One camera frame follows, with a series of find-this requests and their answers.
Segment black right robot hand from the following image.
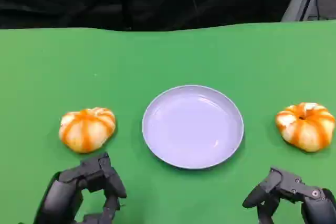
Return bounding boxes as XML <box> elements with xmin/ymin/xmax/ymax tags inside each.
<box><xmin>241</xmin><ymin>166</ymin><xmax>336</xmax><ymax>224</ymax></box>

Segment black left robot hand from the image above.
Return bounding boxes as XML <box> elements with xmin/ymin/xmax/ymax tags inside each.
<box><xmin>33</xmin><ymin>152</ymin><xmax>128</xmax><ymax>224</ymax></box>

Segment lilac plate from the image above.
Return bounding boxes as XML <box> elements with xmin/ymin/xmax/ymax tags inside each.
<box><xmin>142</xmin><ymin>84</ymin><xmax>245</xmax><ymax>170</ymax></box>

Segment green table cloth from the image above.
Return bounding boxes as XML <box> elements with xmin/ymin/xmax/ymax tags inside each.
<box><xmin>0</xmin><ymin>19</ymin><xmax>336</xmax><ymax>224</ymax></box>

